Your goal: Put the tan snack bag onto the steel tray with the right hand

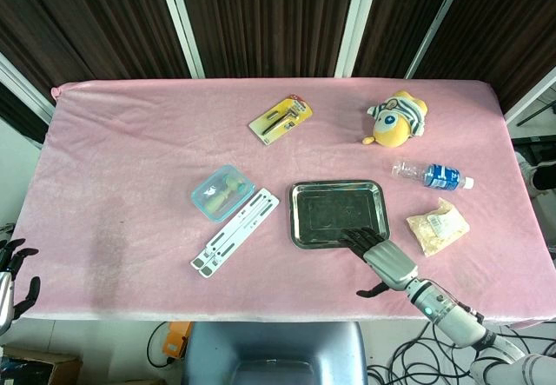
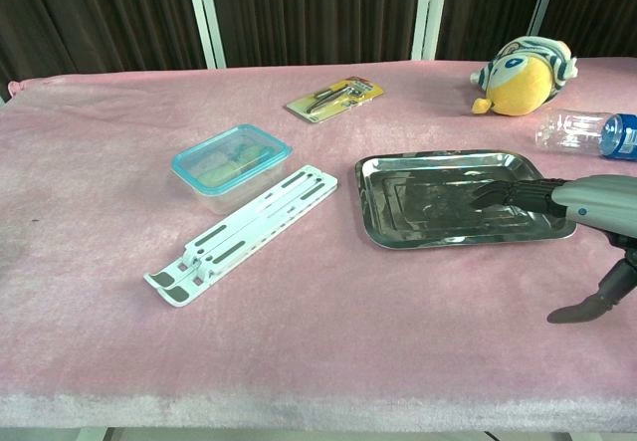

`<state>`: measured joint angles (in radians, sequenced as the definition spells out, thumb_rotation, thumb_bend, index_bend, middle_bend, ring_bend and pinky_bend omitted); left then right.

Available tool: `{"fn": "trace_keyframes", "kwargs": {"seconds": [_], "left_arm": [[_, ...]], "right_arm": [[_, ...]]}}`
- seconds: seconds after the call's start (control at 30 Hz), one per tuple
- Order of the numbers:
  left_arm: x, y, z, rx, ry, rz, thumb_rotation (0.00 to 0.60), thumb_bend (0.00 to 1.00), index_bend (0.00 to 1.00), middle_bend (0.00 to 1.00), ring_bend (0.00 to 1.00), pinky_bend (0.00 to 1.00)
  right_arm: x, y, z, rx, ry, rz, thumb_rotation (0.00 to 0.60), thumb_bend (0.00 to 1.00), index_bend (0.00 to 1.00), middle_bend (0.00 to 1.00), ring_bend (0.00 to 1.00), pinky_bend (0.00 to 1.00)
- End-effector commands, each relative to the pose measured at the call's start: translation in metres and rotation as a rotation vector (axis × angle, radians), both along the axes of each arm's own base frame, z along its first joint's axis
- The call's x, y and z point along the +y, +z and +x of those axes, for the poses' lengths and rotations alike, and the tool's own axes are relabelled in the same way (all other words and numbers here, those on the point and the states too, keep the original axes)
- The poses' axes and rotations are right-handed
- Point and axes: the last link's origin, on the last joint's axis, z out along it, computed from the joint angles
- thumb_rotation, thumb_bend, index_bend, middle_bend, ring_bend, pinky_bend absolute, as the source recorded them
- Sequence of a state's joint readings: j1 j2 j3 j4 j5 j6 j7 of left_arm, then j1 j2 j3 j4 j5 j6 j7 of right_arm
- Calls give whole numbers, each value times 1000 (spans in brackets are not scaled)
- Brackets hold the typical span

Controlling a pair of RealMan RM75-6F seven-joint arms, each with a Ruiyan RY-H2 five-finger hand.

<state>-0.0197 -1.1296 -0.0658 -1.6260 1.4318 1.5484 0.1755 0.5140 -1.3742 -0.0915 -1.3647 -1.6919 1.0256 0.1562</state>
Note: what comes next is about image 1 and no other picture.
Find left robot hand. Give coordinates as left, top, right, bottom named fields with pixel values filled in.
left=0, top=237, right=42, bottom=337

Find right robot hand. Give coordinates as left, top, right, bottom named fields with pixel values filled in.
left=339, top=228, right=419, bottom=298

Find clear bag of beige food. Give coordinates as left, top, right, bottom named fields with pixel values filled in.
left=406, top=197, right=471, bottom=256

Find stainless steel tray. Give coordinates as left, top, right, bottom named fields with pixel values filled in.
left=288, top=179, right=391, bottom=250

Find cardboard box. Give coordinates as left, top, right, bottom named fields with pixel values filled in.
left=0, top=344, right=83, bottom=385

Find plastic water bottle blue label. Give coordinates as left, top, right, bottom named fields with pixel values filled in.
left=391, top=161, right=475, bottom=191

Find pink tablecloth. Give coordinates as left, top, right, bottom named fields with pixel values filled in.
left=9, top=78, right=556, bottom=329

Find yellow plush toy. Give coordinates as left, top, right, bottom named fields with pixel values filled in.
left=361, top=90, right=429, bottom=148

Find white folding laptop stand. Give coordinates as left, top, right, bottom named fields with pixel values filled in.
left=189, top=187, right=281, bottom=278

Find orange power strip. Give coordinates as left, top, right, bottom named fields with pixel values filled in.
left=162, top=322, right=193, bottom=357

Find yellow tool blister pack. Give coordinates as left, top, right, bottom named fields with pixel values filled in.
left=248, top=93, right=314, bottom=146

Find clear container teal rim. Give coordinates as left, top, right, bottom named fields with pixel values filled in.
left=190, top=164, right=256, bottom=222

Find black floor cables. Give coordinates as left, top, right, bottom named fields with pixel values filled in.
left=367, top=315, right=548, bottom=385

